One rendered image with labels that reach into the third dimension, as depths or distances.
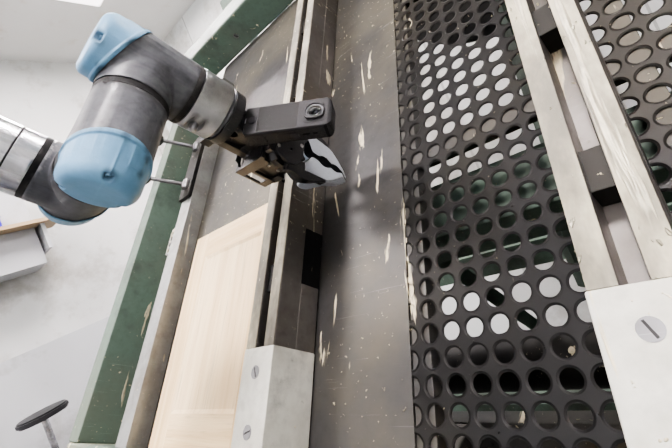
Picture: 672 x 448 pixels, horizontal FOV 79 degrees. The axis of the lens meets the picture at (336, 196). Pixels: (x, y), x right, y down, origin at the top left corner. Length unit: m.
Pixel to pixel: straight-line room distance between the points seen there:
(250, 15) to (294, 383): 1.06
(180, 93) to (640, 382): 0.46
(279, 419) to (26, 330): 4.09
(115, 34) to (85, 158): 0.13
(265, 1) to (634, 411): 1.21
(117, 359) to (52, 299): 3.46
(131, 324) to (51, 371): 3.38
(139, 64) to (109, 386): 0.86
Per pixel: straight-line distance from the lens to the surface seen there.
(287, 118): 0.51
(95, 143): 0.41
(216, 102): 0.49
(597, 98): 0.40
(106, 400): 1.17
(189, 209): 1.05
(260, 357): 0.55
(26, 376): 4.52
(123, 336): 1.19
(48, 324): 4.58
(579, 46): 0.45
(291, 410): 0.55
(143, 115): 0.44
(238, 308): 0.74
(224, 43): 1.43
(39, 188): 0.54
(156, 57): 0.48
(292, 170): 0.54
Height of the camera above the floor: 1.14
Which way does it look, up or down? 3 degrees up
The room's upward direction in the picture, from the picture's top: 23 degrees counter-clockwise
